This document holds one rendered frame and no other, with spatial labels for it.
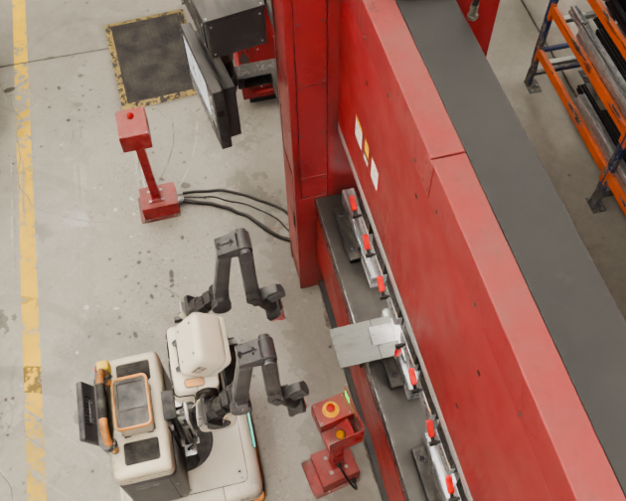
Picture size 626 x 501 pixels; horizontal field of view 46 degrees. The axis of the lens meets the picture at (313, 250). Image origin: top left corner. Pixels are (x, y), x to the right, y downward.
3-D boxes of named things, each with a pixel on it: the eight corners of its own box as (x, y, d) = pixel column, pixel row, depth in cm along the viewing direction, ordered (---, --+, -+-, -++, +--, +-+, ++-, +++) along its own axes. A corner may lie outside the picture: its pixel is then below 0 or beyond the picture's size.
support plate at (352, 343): (329, 330, 315) (329, 329, 314) (389, 316, 318) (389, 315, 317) (340, 369, 306) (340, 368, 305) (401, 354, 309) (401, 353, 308)
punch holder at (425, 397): (415, 385, 282) (419, 368, 268) (436, 380, 283) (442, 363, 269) (428, 422, 274) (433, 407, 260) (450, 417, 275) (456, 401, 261)
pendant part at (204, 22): (195, 91, 373) (163, -58, 301) (241, 77, 378) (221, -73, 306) (229, 164, 349) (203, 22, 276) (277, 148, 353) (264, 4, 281)
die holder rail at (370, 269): (341, 201, 364) (341, 190, 356) (353, 199, 365) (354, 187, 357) (370, 288, 338) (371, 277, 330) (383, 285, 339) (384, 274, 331)
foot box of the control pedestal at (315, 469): (300, 463, 385) (299, 456, 374) (344, 444, 389) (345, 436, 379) (315, 499, 375) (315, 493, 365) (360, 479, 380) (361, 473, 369)
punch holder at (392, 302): (384, 295, 302) (387, 274, 288) (404, 290, 303) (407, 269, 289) (395, 327, 295) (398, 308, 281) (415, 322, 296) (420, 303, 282)
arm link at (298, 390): (264, 382, 279) (269, 403, 274) (290, 370, 275) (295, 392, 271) (280, 389, 288) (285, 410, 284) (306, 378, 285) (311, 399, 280)
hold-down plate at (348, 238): (333, 212, 361) (333, 208, 358) (344, 210, 361) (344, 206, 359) (350, 263, 345) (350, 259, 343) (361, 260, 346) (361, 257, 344)
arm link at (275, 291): (243, 283, 301) (247, 302, 296) (267, 272, 297) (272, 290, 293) (259, 293, 310) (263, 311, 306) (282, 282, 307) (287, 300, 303)
